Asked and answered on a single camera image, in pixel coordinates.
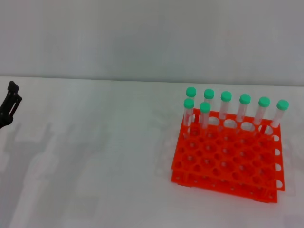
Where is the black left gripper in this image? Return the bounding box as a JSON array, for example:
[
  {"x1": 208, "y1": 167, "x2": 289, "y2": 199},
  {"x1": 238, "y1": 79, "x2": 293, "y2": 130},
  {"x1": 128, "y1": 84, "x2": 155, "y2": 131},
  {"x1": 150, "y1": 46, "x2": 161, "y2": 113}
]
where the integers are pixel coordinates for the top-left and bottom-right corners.
[{"x1": 0, "y1": 80, "x2": 23, "y2": 131}]

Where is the clear test tube green cap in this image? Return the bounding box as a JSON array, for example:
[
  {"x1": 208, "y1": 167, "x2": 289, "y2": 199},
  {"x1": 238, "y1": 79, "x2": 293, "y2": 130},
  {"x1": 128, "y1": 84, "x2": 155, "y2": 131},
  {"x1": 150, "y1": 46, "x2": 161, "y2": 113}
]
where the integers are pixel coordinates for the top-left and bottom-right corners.
[
  {"x1": 183, "y1": 97, "x2": 195, "y2": 139},
  {"x1": 199, "y1": 102, "x2": 211, "y2": 138},
  {"x1": 218, "y1": 91, "x2": 232, "y2": 131},
  {"x1": 235, "y1": 94, "x2": 252, "y2": 133},
  {"x1": 203, "y1": 88, "x2": 215, "y2": 129},
  {"x1": 186, "y1": 86, "x2": 198, "y2": 119},
  {"x1": 269, "y1": 99, "x2": 290, "y2": 140},
  {"x1": 252, "y1": 96, "x2": 271, "y2": 136}
]

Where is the orange plastic test tube rack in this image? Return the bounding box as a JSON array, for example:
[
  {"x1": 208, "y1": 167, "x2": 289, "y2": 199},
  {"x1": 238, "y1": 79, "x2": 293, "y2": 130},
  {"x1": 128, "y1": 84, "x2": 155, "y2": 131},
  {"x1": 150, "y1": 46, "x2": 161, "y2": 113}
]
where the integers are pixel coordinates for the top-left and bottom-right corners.
[{"x1": 170, "y1": 107, "x2": 285, "y2": 204}]

